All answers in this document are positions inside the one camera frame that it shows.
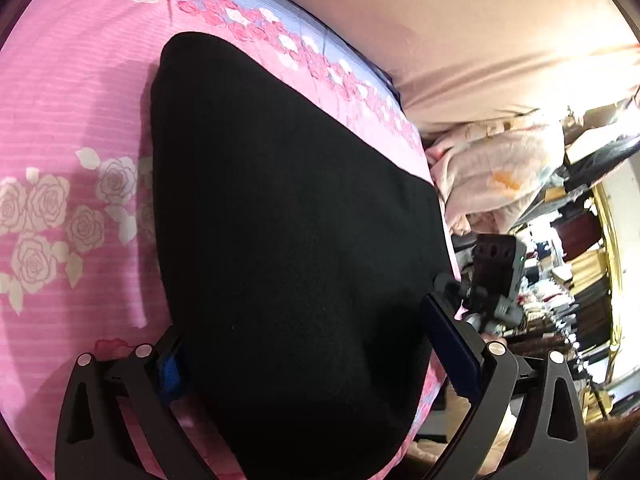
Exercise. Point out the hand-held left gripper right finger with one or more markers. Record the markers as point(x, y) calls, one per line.
point(455, 350)

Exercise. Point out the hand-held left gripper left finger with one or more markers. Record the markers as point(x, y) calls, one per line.
point(170, 377)

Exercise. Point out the black pants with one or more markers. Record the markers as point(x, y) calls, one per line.
point(290, 235)

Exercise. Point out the cluttered storage shelf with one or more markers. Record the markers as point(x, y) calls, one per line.
point(575, 280)

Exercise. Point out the pale pink fleece garment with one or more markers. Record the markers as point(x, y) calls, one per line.
point(500, 175)

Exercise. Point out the beige curtain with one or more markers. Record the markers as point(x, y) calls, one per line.
point(450, 35)

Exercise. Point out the pink floral bed sheet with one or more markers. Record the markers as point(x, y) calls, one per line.
point(75, 85)

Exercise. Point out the gold frame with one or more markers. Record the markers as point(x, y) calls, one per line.
point(614, 270)

